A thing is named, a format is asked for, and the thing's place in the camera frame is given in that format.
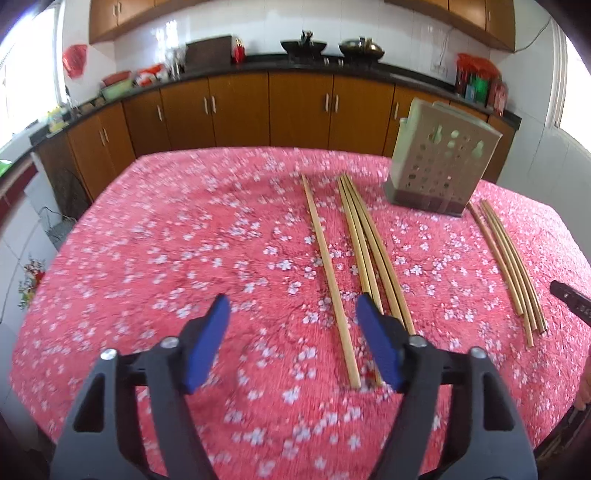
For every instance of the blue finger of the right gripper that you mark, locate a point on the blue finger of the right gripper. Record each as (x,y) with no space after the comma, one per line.
(577,303)

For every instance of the person's right hand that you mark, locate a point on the person's right hand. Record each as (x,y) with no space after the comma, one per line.
(583,395)

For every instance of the brown upper kitchen cabinets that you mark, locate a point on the brown upper kitchen cabinets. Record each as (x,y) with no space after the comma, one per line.
(488,21)

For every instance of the brown lower kitchen cabinets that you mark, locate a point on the brown lower kitchen cabinets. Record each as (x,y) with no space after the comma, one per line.
(280,108)

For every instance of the red bottle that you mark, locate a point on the red bottle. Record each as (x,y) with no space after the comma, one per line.
(238,52)

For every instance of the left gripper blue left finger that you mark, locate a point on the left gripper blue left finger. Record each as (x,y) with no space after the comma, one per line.
(101,437)

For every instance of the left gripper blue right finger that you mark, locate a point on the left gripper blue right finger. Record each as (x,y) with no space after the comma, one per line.
(485,438)

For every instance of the bamboo chopstick group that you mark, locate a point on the bamboo chopstick group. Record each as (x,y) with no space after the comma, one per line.
(537,321)
(496,258)
(520,283)
(508,256)

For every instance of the black wok left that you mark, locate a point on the black wok left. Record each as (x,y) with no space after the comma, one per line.
(305,47)

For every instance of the red hanging ornament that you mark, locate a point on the red hanging ornament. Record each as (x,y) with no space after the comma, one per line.
(74,60)

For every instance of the lone bamboo chopstick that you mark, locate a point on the lone bamboo chopstick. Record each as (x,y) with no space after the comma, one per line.
(340,316)

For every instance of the black wok with lid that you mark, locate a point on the black wok with lid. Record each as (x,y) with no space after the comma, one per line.
(361,49)

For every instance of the dark wooden box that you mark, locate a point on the dark wooden box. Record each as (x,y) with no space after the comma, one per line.
(208,53)

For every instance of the bowls on counter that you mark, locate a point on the bowls on counter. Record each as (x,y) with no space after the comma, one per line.
(121,83)

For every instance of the red bag with bottles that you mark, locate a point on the red bag with bottles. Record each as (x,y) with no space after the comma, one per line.
(479,81)

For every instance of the red floral tablecloth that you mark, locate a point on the red floral tablecloth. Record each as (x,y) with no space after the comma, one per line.
(176,229)

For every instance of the brown kitchen cabinets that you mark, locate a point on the brown kitchen cabinets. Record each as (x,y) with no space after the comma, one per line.
(488,21)
(280,108)

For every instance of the grey perforated utensil holder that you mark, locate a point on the grey perforated utensil holder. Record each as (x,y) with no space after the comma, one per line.
(440,156)

